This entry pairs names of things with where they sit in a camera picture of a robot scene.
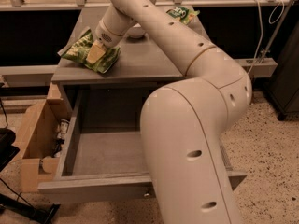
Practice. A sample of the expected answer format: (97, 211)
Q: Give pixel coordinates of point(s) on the grey open top drawer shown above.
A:
(103, 157)

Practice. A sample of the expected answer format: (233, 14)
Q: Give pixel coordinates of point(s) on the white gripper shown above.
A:
(103, 34)

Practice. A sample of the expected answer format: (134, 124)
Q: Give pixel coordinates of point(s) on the grey wooden cabinet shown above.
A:
(124, 56)

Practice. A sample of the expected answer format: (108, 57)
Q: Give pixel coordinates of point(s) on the cardboard box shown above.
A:
(36, 139)

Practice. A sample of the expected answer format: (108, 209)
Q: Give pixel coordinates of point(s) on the black stand base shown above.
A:
(40, 216)

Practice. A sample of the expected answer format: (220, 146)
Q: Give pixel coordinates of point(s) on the white ceramic bowl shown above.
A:
(136, 32)

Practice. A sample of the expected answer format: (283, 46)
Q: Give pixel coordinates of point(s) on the grey metal rail frame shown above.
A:
(37, 3)

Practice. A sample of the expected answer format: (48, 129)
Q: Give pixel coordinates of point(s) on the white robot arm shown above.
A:
(181, 122)

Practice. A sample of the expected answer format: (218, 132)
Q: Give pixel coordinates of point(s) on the green jalapeno chip bag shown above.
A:
(78, 51)

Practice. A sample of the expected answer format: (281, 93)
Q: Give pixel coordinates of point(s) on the items inside cardboard box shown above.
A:
(60, 137)

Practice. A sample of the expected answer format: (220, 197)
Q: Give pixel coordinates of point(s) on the black device on left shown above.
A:
(7, 150)

